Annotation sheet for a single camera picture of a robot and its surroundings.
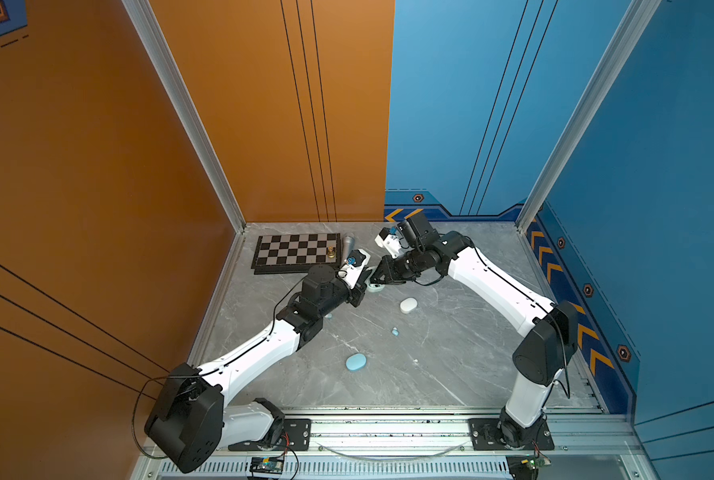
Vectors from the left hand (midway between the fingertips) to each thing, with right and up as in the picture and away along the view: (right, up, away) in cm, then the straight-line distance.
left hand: (369, 267), depth 78 cm
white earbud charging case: (+12, -13, +16) cm, 24 cm away
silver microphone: (-8, +8, +34) cm, 35 cm away
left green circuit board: (-25, -48, -6) cm, 55 cm away
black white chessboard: (-26, +3, +29) cm, 40 cm away
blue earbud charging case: (-4, -27, +6) cm, 28 cm away
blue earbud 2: (+8, -20, +13) cm, 25 cm away
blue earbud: (-12, -16, +15) cm, 26 cm away
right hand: (+1, -3, -1) cm, 3 cm away
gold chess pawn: (-13, +4, +24) cm, 28 cm away
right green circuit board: (+39, -45, -9) cm, 60 cm away
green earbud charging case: (+1, -5, -1) cm, 6 cm away
